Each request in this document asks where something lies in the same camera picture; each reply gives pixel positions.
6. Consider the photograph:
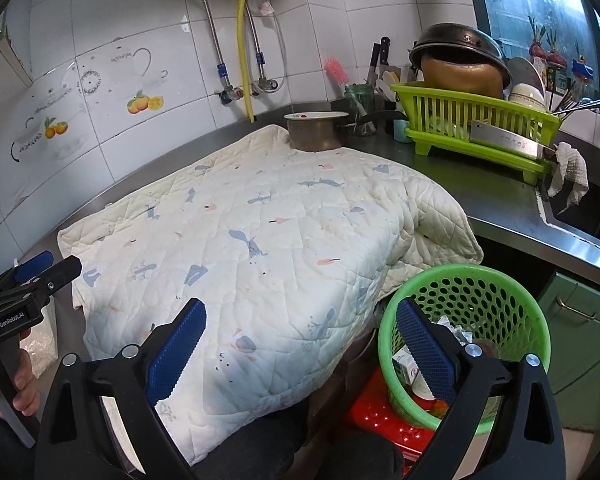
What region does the blue and white milk carton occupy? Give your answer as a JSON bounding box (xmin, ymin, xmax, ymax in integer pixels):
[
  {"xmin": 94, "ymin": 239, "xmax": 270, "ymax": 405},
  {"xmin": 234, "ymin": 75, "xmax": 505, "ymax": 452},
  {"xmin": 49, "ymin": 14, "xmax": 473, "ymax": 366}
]
[{"xmin": 392, "ymin": 347, "xmax": 423, "ymax": 386}]

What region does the brown bowl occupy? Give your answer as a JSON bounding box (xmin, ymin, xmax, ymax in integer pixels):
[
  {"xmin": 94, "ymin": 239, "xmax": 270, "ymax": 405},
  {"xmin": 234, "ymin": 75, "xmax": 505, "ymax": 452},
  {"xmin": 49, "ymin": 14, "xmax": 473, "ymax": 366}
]
[{"xmin": 420, "ymin": 57, "xmax": 506, "ymax": 97}]

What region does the red plastic stool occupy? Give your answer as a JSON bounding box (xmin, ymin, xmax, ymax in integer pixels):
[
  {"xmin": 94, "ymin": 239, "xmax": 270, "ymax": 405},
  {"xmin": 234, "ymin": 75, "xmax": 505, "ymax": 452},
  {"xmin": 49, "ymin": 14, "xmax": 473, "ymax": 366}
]
[{"xmin": 342, "ymin": 365, "xmax": 443, "ymax": 456}]

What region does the black handled knife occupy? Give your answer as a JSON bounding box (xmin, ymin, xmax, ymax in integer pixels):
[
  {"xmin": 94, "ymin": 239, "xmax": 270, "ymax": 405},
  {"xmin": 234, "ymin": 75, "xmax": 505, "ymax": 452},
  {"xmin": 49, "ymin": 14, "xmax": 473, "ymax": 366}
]
[{"xmin": 367, "ymin": 36, "xmax": 392, "ymax": 86}]

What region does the green perforated plastic basket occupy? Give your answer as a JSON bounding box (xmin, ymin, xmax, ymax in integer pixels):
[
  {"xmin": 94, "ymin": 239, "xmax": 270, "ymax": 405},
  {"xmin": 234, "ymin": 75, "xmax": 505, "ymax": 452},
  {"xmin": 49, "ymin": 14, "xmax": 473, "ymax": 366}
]
[{"xmin": 377, "ymin": 263, "xmax": 552, "ymax": 436}]

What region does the bundle of metal utensils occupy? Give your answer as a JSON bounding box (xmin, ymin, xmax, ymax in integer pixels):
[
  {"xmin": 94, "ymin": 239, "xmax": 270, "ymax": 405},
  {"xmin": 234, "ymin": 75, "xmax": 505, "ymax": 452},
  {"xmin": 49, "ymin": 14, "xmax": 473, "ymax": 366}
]
[{"xmin": 550, "ymin": 80, "xmax": 600, "ymax": 116}]

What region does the steel sink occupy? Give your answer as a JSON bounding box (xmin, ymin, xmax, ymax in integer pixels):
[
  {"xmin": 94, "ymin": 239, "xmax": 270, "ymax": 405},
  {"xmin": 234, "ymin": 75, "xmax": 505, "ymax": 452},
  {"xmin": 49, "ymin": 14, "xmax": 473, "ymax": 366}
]
[{"xmin": 545, "ymin": 180, "xmax": 600, "ymax": 261}]

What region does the white quilted printed mat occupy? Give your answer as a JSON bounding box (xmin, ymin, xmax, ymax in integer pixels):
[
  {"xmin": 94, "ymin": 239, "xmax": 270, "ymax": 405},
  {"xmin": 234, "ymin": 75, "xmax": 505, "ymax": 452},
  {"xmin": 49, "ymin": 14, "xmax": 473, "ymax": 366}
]
[{"xmin": 57, "ymin": 125, "xmax": 485, "ymax": 468}]

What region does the steel pot with black handle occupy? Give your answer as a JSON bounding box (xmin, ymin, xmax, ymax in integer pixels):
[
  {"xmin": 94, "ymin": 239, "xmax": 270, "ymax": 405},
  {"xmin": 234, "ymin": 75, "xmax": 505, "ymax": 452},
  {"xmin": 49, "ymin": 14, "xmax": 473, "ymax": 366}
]
[{"xmin": 285, "ymin": 110, "xmax": 408, "ymax": 152}]

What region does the pink brush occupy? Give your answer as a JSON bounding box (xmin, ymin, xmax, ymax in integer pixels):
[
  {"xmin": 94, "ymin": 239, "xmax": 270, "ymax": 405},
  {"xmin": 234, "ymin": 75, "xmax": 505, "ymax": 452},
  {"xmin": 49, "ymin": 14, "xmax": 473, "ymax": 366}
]
[{"xmin": 323, "ymin": 56, "xmax": 368, "ymax": 116}]

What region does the white plate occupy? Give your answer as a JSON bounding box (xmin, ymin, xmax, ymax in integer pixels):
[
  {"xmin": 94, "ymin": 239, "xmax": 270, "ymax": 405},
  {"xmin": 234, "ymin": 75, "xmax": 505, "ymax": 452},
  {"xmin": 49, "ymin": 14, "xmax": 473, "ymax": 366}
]
[{"xmin": 285, "ymin": 111, "xmax": 350, "ymax": 122}]

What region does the dark metal wok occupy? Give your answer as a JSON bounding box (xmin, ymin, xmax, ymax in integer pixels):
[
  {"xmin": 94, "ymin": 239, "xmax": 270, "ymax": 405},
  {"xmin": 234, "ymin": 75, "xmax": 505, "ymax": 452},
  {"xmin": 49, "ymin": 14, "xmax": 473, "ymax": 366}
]
[{"xmin": 410, "ymin": 23, "xmax": 512, "ymax": 98}]

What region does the person's left hand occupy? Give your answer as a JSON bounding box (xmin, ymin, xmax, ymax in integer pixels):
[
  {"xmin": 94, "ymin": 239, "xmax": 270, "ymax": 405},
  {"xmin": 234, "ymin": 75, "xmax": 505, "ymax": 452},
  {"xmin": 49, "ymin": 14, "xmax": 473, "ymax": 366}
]
[{"xmin": 0, "ymin": 327, "xmax": 41, "ymax": 413}]

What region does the green plastic dish rack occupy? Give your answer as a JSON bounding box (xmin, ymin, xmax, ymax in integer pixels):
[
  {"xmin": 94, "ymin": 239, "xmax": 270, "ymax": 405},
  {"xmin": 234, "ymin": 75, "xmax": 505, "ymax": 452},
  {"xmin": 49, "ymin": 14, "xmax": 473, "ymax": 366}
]
[{"xmin": 390, "ymin": 81, "xmax": 563, "ymax": 186}]

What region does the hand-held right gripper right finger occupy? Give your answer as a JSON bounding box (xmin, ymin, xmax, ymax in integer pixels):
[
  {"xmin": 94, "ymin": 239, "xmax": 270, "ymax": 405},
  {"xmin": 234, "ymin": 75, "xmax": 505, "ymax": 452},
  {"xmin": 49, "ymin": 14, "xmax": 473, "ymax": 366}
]
[{"xmin": 395, "ymin": 297, "xmax": 567, "ymax": 480}]

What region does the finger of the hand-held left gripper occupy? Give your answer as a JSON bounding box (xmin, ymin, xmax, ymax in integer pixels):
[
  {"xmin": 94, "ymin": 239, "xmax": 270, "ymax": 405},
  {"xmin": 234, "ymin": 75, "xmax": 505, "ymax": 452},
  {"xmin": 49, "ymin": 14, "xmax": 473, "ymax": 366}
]
[
  {"xmin": 0, "ymin": 256, "xmax": 83, "ymax": 306},
  {"xmin": 0, "ymin": 251, "xmax": 56, "ymax": 286}
]

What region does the green cabinet door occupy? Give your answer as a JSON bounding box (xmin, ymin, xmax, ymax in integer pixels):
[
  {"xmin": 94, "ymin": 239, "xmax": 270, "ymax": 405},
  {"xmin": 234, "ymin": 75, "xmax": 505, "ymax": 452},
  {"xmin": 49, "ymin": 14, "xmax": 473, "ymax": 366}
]
[{"xmin": 535, "ymin": 272, "xmax": 600, "ymax": 411}]

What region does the green glass jar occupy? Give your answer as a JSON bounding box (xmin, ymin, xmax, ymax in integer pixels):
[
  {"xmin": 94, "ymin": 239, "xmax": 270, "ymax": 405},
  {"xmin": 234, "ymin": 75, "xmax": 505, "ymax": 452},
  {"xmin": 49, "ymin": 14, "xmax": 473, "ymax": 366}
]
[{"xmin": 344, "ymin": 84, "xmax": 378, "ymax": 136}]

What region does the white rag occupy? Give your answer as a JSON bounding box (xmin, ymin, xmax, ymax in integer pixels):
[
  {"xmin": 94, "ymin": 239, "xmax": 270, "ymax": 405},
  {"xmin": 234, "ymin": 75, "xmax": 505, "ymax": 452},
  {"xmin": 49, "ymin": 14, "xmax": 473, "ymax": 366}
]
[{"xmin": 547, "ymin": 142, "xmax": 590, "ymax": 209}]

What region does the grey plate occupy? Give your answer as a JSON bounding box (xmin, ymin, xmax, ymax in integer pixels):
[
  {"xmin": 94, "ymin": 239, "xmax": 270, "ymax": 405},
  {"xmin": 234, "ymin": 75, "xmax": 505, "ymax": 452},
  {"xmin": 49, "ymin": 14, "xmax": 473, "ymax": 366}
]
[{"xmin": 505, "ymin": 56, "xmax": 546, "ymax": 91}]

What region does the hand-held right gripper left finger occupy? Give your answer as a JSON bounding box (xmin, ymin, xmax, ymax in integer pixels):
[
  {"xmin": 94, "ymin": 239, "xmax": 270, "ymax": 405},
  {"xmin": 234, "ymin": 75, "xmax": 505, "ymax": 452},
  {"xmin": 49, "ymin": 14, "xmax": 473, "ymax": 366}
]
[{"xmin": 34, "ymin": 297, "xmax": 208, "ymax": 480}]

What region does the clear plastic bag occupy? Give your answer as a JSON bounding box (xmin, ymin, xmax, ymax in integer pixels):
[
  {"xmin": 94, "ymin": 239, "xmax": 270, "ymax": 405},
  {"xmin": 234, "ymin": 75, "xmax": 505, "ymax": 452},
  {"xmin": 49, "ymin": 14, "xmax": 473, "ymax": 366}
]
[{"xmin": 17, "ymin": 300, "xmax": 61, "ymax": 381}]

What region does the yellow hose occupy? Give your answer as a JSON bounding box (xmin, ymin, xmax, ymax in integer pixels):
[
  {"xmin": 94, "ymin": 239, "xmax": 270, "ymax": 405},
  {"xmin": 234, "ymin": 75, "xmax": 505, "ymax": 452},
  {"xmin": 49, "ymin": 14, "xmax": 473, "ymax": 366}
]
[{"xmin": 236, "ymin": 0, "xmax": 257, "ymax": 123}]

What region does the steel cleaver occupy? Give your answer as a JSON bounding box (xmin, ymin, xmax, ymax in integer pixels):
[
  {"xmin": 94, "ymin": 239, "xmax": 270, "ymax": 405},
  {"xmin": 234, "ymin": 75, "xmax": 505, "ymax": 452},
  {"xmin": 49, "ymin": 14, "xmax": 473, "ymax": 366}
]
[{"xmin": 469, "ymin": 120, "xmax": 556, "ymax": 163}]

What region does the braided metal hose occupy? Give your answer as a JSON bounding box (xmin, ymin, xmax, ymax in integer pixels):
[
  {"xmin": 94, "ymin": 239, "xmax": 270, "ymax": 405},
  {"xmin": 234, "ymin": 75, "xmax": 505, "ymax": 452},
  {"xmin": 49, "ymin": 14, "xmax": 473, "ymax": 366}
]
[
  {"xmin": 247, "ymin": 0, "xmax": 267, "ymax": 86},
  {"xmin": 180, "ymin": 0, "xmax": 231, "ymax": 96}
]

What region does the white ceramic bowl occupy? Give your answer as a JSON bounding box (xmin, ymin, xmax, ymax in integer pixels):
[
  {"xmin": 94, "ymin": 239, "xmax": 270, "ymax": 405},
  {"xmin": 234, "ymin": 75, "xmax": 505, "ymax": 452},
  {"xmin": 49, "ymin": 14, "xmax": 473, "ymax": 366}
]
[{"xmin": 509, "ymin": 82, "xmax": 548, "ymax": 111}]

